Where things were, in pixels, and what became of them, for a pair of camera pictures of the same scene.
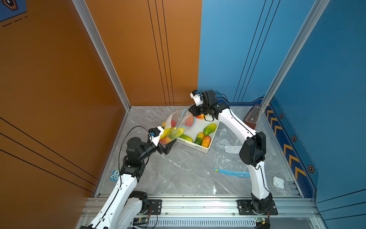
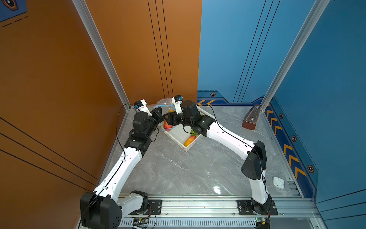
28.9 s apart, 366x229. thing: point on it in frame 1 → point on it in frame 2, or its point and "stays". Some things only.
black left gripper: x=159 y=150 → x=157 y=117
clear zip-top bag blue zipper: x=176 y=124 → x=166 y=106
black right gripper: x=195 y=112 → x=172 y=116
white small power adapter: x=279 y=182 stays
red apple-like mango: x=206 y=141 → x=189 y=140
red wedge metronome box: x=251 y=118 stays
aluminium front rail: x=214 y=213 stays
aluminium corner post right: x=314 y=15 stays
